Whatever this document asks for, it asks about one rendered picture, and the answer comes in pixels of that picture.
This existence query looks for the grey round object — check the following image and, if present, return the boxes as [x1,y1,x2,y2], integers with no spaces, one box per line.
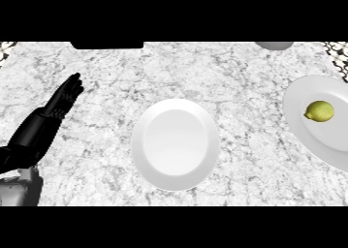
[253,41,295,51]

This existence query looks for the white oval plate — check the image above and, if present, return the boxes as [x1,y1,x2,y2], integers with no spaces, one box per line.
[129,98,221,192]

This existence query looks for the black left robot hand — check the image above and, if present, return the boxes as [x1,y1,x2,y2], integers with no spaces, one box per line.
[0,72,86,175]

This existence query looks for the large white round plate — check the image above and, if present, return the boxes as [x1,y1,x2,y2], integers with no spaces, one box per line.
[283,75,348,175]

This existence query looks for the yellow-green lemon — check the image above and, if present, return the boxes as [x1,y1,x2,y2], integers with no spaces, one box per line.
[302,100,336,124]

